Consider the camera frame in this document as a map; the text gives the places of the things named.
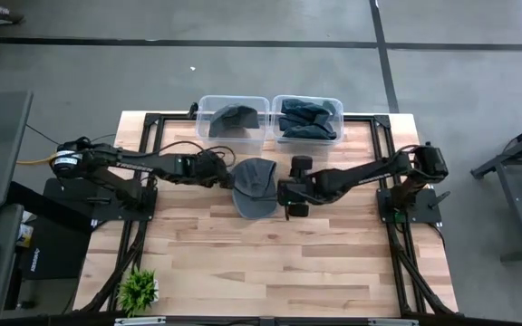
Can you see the black aluminium table frame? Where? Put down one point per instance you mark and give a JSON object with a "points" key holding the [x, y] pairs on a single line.
{"points": [[381, 120]]}

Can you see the black case white logo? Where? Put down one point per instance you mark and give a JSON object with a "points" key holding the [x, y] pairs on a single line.
{"points": [[57, 253]]}

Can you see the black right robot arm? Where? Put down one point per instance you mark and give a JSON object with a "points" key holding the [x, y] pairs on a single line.
{"points": [[360, 174]]}

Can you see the person's shoe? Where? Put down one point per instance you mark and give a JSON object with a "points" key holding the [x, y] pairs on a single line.
{"points": [[2, 16]]}

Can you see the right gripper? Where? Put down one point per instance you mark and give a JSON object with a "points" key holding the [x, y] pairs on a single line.
{"points": [[299, 188]]}

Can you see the small yellow white box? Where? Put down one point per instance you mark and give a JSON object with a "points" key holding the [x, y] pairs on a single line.
{"points": [[25, 235]]}

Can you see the black metal stand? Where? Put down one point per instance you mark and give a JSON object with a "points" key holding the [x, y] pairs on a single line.
{"points": [[516, 204]]}

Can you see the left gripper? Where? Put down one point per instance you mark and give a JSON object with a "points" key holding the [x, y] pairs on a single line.
{"points": [[206, 169]]}

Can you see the silver metal bracket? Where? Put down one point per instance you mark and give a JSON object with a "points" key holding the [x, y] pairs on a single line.
{"points": [[141, 321], [392, 323]]}

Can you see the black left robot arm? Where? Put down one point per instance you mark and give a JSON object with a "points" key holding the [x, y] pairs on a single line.
{"points": [[134, 165]]}

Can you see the clear plastic bin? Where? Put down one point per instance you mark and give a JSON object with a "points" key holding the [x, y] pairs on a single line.
{"points": [[231, 145], [340, 113]]}

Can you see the green potted plant white pot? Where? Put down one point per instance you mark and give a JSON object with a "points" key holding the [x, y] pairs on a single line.
{"points": [[136, 290]]}

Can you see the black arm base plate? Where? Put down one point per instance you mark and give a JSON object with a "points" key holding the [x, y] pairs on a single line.
{"points": [[70, 199], [424, 210]]}

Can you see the small black clamp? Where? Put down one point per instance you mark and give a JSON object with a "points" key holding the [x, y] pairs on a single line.
{"points": [[193, 110]]}

